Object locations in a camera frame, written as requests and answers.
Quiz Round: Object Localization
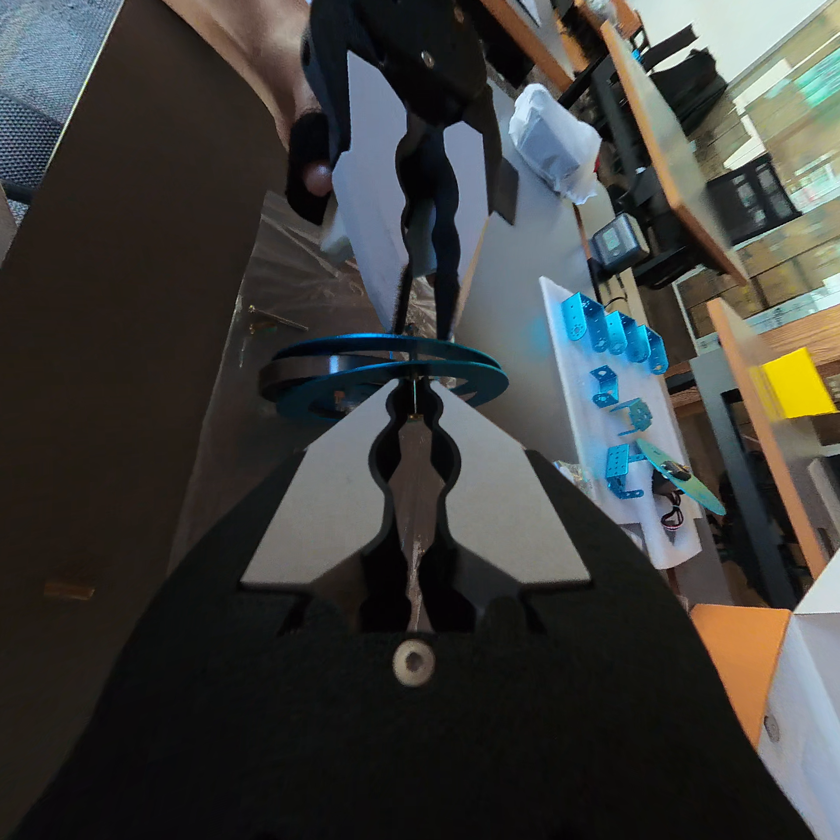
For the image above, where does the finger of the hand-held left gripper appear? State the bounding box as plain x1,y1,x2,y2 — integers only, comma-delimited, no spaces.
332,51,412,332
425,118,493,343

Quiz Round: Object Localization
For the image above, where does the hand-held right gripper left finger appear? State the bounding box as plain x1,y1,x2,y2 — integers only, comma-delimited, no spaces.
238,381,413,632

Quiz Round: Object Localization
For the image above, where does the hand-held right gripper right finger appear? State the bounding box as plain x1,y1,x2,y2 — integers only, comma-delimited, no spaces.
425,381,593,629

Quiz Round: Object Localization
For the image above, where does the blue metal disc bearing assembly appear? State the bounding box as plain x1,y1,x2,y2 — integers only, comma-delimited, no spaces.
258,331,511,427

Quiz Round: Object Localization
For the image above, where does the person's left forearm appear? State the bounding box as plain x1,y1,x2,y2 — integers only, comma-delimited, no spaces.
161,0,309,106

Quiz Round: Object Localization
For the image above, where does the person's left hand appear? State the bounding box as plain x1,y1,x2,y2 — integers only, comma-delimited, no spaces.
264,45,333,199

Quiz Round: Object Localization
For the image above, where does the white plastic wrapped package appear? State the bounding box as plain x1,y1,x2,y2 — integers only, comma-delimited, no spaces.
508,82,603,201

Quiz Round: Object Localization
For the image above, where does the clear plastic bag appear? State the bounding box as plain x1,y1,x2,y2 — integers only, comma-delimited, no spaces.
167,190,490,611

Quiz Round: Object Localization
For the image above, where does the long table with wooden edge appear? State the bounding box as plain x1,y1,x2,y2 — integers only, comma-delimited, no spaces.
479,0,578,93

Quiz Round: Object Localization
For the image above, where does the white foam sheet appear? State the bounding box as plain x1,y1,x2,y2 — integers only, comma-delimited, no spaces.
538,276,703,571

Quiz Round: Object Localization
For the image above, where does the grey charger device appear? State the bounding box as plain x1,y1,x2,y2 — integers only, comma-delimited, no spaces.
588,213,652,271

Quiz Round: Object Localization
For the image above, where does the long metal screw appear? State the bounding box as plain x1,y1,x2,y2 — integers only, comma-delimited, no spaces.
248,303,309,332

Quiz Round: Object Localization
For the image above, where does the group of blue metal brackets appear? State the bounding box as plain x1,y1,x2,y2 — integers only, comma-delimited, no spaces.
560,292,670,503

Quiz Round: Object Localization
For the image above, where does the blue disc with servo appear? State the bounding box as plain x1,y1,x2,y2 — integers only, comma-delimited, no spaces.
635,438,728,517

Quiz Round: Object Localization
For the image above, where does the wooden top table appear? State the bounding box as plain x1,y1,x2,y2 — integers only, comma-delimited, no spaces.
600,20,750,284
705,298,831,581

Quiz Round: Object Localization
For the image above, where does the black bag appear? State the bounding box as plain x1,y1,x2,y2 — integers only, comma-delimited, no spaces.
646,23,729,135

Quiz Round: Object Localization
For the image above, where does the black plastic crate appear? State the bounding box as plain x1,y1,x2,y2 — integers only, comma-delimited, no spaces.
707,153,803,245

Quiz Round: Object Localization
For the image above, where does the yellow box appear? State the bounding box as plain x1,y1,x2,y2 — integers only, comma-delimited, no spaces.
760,346,840,420

